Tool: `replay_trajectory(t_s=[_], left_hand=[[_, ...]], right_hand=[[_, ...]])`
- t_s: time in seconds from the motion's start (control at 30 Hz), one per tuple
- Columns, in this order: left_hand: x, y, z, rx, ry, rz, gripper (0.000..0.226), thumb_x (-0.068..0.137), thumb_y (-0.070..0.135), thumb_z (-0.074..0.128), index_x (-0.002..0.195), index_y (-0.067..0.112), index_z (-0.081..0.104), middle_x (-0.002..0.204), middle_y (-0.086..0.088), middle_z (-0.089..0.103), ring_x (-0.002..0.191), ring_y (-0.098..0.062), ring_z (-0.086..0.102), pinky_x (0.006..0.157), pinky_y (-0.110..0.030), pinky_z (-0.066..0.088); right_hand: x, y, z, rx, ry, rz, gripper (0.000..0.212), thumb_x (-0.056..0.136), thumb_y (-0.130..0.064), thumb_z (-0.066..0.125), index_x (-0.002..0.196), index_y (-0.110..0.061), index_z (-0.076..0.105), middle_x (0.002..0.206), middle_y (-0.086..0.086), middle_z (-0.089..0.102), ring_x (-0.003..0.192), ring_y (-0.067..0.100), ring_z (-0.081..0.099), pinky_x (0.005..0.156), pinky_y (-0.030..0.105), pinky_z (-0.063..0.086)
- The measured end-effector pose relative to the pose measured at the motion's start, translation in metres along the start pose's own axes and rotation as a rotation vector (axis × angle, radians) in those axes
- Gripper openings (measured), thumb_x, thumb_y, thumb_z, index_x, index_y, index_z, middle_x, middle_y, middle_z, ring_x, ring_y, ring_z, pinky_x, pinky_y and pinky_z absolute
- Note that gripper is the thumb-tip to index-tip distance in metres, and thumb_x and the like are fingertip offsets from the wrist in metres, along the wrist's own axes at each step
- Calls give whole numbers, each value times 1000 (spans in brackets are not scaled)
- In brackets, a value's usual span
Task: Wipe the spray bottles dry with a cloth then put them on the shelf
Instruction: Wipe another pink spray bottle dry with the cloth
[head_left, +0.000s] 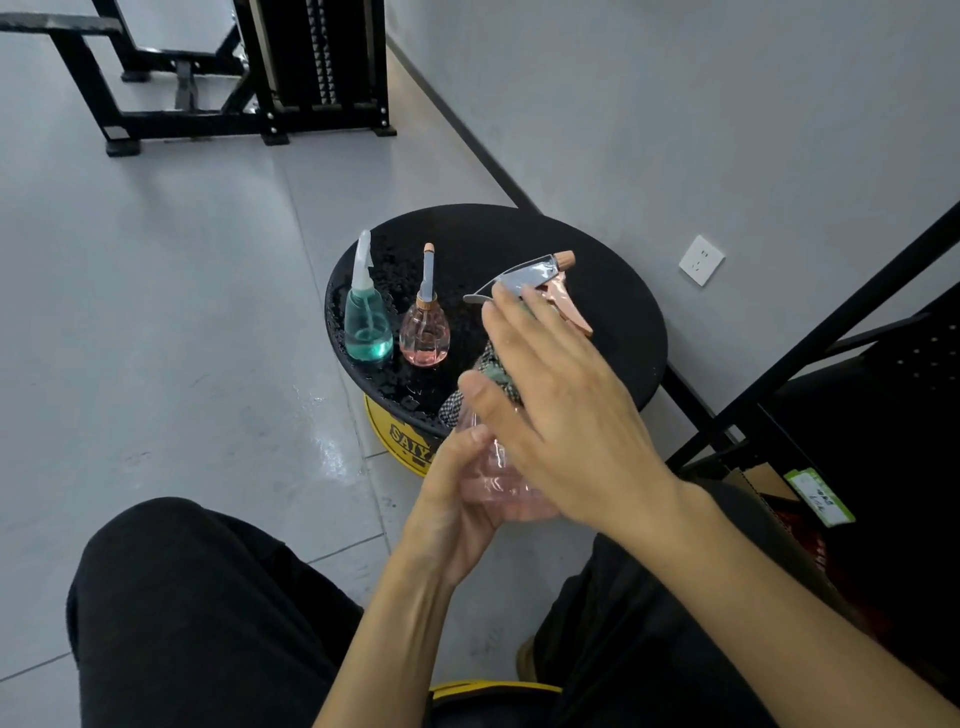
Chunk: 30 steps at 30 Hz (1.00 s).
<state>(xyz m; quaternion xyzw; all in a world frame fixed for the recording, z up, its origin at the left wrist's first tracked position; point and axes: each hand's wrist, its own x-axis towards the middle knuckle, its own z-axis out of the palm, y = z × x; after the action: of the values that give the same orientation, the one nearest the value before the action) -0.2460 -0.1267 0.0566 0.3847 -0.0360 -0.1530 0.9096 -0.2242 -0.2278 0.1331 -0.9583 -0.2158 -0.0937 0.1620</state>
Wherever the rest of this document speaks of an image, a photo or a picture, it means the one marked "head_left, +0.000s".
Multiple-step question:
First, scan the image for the green spray bottle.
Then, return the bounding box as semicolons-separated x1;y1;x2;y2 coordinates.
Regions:
343;229;395;364

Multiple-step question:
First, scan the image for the pink spray bottle grey nozzle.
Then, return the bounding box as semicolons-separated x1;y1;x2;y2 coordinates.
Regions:
398;242;452;369
458;250;595;524

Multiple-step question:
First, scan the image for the round black table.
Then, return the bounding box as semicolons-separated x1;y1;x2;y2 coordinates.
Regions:
323;203;670;440

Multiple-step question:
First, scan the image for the person's left forearm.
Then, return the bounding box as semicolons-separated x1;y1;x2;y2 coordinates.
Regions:
314;543;463;728

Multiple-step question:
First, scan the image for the yellow round stool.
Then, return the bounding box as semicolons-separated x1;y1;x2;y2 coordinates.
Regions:
428;680;564;703

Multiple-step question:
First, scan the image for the green white label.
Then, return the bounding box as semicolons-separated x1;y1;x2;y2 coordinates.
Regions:
783;467;857;529

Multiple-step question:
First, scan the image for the brown cardboard box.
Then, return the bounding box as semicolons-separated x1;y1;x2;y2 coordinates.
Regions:
723;462;864;624

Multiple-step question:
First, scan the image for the black metal rack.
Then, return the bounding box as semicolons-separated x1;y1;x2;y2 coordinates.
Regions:
665;202;960;676

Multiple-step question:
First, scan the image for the green cleaning cloth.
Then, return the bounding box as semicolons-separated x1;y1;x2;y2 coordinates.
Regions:
437;341;526;430

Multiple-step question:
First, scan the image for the person's right hand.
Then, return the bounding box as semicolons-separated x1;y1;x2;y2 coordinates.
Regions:
457;281;695;545

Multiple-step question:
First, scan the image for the person's left hand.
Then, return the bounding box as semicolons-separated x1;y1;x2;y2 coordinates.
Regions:
395;423;564;590

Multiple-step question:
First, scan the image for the white wall socket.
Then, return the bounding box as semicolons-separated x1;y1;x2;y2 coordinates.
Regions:
677;234;727;288

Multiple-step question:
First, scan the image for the person's right forearm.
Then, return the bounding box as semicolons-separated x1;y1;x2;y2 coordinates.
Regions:
614;479;960;728

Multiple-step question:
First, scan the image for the yellow barrel base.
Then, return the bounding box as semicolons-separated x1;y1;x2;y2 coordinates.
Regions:
363;395;440;478

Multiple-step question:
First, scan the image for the black cable weight machine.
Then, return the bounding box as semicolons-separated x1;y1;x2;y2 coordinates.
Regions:
0;0;399;158

